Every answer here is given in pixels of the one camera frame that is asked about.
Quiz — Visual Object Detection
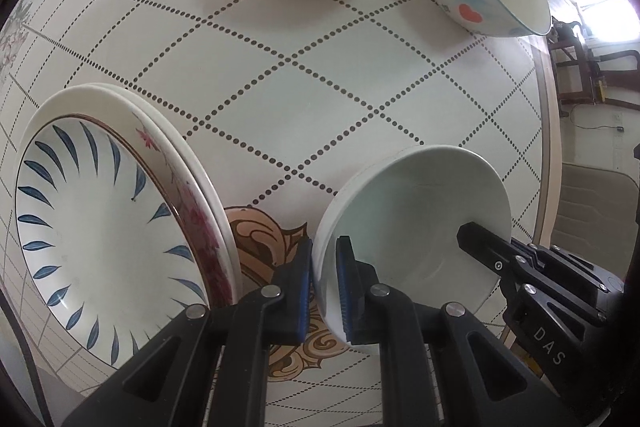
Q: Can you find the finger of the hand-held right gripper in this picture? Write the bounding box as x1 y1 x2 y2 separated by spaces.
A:
456 221 626 295
499 279 616 413

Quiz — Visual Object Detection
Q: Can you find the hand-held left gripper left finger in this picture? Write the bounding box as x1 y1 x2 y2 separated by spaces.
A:
62 234 315 427

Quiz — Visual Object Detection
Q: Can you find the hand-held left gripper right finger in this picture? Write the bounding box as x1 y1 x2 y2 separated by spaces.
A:
335 235 596 427

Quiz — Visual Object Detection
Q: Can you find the plain white bowl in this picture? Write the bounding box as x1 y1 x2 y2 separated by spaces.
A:
311 145 513 355

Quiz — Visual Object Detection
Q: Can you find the grey floral white plate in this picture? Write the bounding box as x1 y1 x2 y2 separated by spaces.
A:
30 82 244 303

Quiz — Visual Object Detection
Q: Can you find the pink floral white plate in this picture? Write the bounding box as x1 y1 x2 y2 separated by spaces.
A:
15 89 236 313

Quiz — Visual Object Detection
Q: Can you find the blue leaf pattern plate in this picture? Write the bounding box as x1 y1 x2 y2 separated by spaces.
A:
14 116 211 370

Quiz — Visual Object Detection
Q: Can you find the dark wooden chair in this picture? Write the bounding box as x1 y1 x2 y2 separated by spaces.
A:
550 19 640 108

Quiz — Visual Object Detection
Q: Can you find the diamond patterned floral tablecloth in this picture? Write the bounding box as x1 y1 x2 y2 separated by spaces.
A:
0 0 553 427

